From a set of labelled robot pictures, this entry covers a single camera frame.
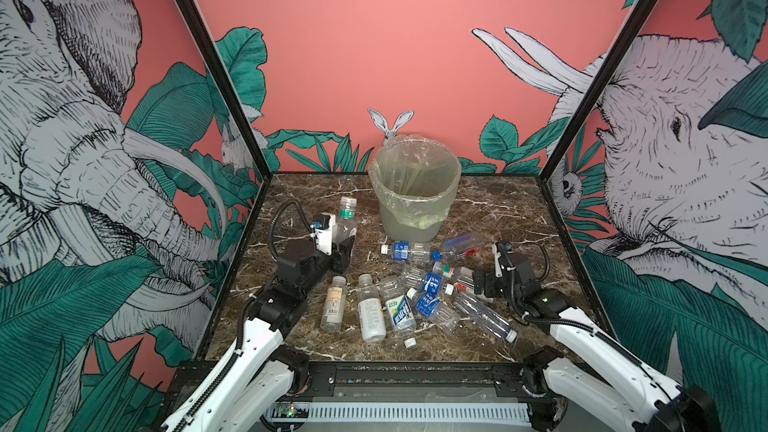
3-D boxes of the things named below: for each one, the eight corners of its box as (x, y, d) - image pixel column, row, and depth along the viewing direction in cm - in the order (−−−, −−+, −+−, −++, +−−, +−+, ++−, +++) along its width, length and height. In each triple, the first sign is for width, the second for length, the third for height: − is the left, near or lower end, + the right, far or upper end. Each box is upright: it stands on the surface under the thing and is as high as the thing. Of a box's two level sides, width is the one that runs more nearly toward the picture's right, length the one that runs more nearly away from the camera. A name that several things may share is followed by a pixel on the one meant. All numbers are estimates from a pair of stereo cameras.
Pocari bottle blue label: (380, 262, 97) (380, 254, 93) (381, 246, 101) (380, 238, 97) (431, 262, 97) (433, 254, 93) (430, 246, 101) (432, 238, 97)
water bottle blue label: (399, 285, 92) (400, 276, 88) (408, 268, 96) (409, 259, 92) (435, 303, 89) (437, 295, 84) (443, 284, 93) (446, 276, 88)
